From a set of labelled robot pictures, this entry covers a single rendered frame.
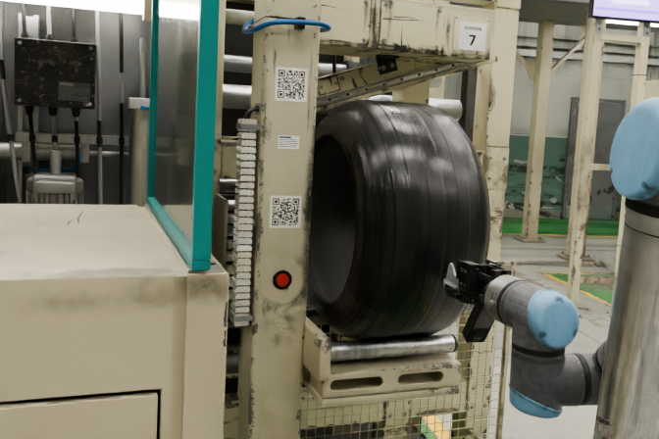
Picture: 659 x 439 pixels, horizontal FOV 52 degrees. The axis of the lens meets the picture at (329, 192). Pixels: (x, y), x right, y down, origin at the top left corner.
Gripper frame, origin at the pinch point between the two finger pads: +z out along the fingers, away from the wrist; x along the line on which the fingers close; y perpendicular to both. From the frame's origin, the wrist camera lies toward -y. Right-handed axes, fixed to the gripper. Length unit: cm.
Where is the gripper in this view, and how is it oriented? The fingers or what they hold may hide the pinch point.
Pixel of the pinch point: (448, 283)
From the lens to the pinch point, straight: 151.1
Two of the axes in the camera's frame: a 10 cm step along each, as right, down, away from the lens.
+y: 0.5, -9.9, -0.9
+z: -3.4, -1.0, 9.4
